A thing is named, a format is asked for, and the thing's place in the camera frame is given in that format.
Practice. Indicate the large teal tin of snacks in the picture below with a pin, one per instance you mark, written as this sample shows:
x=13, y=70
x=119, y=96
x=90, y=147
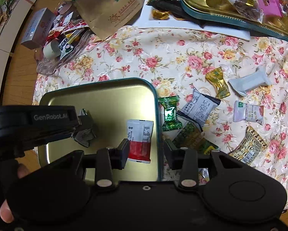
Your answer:
x=213, y=4

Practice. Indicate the pale lilac snack packet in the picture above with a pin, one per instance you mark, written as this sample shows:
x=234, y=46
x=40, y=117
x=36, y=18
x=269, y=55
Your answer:
x=248, y=113

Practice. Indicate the red and white sachet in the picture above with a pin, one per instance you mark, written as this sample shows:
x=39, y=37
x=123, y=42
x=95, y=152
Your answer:
x=140, y=134

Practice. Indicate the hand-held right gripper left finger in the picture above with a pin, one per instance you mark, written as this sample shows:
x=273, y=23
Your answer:
x=124, y=152

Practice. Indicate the green foil candy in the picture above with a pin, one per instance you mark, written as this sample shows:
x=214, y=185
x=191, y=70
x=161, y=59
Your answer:
x=171, y=115

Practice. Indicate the small white cup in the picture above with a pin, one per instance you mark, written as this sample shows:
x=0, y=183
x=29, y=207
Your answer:
x=50, y=49

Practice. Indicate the teal tin tray gold inside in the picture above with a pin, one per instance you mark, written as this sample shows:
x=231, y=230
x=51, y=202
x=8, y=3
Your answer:
x=105, y=101

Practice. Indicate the white flat board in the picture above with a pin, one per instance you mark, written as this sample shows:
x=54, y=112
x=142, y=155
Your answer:
x=163, y=22

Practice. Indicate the dark blue white snack packet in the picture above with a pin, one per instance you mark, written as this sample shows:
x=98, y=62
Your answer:
x=201, y=105

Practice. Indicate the pink snack packet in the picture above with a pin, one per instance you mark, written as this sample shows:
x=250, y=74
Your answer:
x=266, y=1

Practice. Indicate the clear wavy plastic dish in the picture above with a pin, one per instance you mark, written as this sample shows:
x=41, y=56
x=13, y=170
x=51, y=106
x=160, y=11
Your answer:
x=69, y=60

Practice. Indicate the dark green snack packet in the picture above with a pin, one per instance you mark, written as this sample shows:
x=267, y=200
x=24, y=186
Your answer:
x=192, y=134

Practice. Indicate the silver grey snack packet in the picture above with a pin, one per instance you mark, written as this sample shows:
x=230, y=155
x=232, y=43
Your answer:
x=86, y=137

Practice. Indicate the gold foil candy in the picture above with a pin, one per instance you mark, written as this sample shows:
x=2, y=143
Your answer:
x=218, y=83

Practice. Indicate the floral tablecloth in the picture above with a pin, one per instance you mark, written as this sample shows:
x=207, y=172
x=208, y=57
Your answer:
x=158, y=57

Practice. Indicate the grey cardboard box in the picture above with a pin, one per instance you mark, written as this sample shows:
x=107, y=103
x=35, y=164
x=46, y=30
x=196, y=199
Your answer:
x=37, y=27

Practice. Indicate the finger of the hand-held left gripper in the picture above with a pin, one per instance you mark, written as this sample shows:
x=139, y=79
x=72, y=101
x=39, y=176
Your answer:
x=79, y=121

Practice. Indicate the brown paper bag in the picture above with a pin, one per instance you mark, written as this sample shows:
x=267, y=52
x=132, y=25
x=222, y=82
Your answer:
x=112, y=12

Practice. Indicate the gold wrapped chocolate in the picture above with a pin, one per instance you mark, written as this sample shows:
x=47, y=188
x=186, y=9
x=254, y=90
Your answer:
x=160, y=14

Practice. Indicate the cream black patterned snack packet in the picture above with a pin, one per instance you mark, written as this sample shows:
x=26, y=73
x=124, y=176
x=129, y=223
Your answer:
x=252, y=144

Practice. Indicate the plain white grey snack packet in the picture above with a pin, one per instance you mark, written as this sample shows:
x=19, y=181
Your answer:
x=251, y=80

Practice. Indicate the clear packet of brown snack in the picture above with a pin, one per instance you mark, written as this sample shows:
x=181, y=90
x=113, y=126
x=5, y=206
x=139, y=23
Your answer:
x=245, y=8

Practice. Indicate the person's left hand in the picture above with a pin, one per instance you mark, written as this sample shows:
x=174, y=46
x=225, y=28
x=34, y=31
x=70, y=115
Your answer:
x=23, y=171

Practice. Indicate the green and white sachet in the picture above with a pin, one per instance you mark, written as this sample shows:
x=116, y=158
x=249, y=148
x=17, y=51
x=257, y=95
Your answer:
x=65, y=47

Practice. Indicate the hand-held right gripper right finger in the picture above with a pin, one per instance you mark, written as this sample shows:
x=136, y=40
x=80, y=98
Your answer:
x=169, y=152

